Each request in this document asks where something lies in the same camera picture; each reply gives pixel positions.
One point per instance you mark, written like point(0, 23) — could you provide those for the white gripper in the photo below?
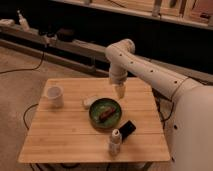
point(120, 90)

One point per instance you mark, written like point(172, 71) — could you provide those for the brown pepper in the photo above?
point(107, 113)

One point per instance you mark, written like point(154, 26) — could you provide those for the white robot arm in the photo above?
point(192, 138)

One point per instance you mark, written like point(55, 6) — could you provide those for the white ceramic cup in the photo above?
point(54, 95)

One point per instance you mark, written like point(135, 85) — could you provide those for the green round plate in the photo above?
point(100, 106)

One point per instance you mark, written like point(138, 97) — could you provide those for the black phone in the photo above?
point(127, 129)

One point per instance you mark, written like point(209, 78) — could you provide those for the wooden table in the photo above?
point(66, 135)

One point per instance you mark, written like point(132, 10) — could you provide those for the small white bottle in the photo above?
point(115, 141)

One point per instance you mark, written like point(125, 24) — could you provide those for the dark round object on ledge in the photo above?
point(66, 35)

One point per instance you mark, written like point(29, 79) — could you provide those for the white spray bottle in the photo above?
point(23, 22)

